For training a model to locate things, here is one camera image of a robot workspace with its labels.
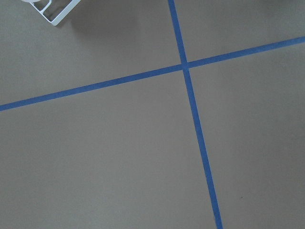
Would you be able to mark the white wire cup rack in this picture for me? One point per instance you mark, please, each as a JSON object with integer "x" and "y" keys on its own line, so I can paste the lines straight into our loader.
{"x": 53, "y": 11}

